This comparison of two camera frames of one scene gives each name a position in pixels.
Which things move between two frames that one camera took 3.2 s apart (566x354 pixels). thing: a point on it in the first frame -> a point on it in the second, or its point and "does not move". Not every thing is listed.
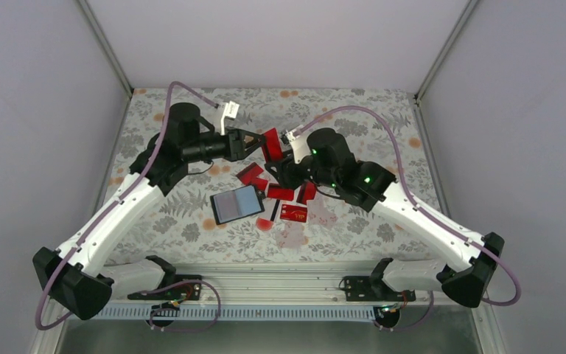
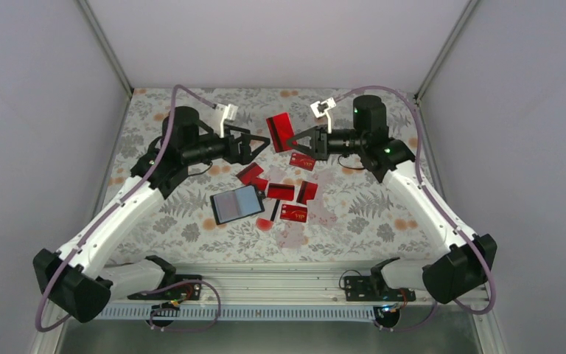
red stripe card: [272, 146] -> [281, 130]
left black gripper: [235, 150] does not move
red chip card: [293, 212] does not move
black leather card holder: [231, 205] does not move
